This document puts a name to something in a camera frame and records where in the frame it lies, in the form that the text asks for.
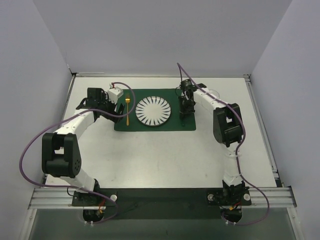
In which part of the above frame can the gold fork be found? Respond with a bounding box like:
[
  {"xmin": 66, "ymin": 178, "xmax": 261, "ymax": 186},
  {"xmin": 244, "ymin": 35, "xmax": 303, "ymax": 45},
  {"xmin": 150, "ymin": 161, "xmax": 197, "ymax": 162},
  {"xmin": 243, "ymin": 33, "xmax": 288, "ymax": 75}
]
[{"xmin": 125, "ymin": 93, "xmax": 131, "ymax": 126}]

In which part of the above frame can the green handled gold knife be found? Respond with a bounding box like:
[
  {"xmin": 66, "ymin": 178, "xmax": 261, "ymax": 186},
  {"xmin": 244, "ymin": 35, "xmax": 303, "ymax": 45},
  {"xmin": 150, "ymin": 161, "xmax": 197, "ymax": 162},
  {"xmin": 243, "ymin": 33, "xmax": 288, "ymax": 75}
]
[{"xmin": 179, "ymin": 114, "xmax": 185, "ymax": 127}]

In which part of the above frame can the green placemat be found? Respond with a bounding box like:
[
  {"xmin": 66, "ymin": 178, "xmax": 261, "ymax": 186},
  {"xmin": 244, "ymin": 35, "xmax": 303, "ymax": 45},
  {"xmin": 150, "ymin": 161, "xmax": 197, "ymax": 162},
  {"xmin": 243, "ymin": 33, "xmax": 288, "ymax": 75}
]
[{"xmin": 114, "ymin": 88, "xmax": 196, "ymax": 132}]

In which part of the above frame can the white plate with black stripes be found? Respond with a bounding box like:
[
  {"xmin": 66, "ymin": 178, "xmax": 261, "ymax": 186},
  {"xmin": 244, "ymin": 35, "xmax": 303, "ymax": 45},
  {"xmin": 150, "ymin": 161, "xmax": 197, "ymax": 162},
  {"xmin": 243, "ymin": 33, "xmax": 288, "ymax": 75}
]
[{"xmin": 135, "ymin": 96, "xmax": 172, "ymax": 127}]

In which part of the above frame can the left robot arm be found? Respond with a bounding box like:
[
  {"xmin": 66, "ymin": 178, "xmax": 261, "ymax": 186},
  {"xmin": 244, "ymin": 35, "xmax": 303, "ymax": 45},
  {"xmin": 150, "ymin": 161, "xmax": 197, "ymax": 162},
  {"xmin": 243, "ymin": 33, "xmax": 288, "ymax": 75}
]
[{"xmin": 41, "ymin": 87, "xmax": 125, "ymax": 206}]

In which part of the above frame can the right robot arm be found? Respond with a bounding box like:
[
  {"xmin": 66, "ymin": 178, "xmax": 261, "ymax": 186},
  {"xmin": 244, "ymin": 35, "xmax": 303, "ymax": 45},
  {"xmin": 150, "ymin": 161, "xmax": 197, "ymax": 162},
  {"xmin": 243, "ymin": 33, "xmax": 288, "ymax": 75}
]
[{"xmin": 177, "ymin": 79, "xmax": 245, "ymax": 204}]

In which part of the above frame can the clear plastic cup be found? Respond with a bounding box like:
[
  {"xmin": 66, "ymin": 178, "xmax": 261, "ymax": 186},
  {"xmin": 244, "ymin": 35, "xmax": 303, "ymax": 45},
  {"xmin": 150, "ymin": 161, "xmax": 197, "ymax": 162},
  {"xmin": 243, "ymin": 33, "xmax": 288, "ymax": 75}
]
[{"xmin": 209, "ymin": 89, "xmax": 220, "ymax": 99}]

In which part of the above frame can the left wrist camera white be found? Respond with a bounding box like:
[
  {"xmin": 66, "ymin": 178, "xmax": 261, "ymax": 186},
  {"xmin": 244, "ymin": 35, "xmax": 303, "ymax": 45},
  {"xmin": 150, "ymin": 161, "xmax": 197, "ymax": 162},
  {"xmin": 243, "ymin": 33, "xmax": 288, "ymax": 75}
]
[{"xmin": 107, "ymin": 87, "xmax": 124, "ymax": 104}]

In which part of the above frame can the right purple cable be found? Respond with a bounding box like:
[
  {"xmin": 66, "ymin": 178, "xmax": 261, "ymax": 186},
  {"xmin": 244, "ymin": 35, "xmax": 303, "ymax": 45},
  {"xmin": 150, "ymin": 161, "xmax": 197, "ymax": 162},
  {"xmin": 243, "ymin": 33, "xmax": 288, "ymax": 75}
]
[{"xmin": 176, "ymin": 62, "xmax": 270, "ymax": 226}]

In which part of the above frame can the purple cable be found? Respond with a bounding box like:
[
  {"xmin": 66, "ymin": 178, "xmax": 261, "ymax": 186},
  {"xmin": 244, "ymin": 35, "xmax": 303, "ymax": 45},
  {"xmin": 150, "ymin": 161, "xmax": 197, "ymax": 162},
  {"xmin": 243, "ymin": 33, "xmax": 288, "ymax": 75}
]
[
  {"xmin": 19, "ymin": 81, "xmax": 136, "ymax": 223},
  {"xmin": 176, "ymin": 62, "xmax": 270, "ymax": 226}
]

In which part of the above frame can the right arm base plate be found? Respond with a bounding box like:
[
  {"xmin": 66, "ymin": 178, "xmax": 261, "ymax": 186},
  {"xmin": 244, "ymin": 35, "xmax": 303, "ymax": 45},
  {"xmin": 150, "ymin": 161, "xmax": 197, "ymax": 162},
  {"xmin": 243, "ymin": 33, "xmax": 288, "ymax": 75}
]
[{"xmin": 206, "ymin": 188, "xmax": 252, "ymax": 207}]

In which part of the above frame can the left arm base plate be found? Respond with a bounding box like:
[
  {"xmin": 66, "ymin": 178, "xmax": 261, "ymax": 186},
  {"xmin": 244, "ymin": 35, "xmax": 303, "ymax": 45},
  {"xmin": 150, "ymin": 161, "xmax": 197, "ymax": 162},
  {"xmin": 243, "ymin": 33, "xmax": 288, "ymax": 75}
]
[{"xmin": 71, "ymin": 191, "xmax": 115, "ymax": 207}]

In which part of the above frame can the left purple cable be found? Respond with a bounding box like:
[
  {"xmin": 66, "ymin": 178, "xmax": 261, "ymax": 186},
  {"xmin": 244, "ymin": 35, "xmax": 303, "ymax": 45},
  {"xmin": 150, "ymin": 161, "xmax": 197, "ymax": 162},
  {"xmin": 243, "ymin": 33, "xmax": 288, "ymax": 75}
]
[{"xmin": 19, "ymin": 81, "xmax": 136, "ymax": 223}]

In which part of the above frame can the aluminium front frame rail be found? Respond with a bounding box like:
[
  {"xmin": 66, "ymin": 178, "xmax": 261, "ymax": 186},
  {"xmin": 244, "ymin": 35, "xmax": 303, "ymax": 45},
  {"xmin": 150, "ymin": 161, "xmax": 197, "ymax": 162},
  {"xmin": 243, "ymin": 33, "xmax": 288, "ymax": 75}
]
[{"xmin": 28, "ymin": 187, "xmax": 297, "ymax": 210}]

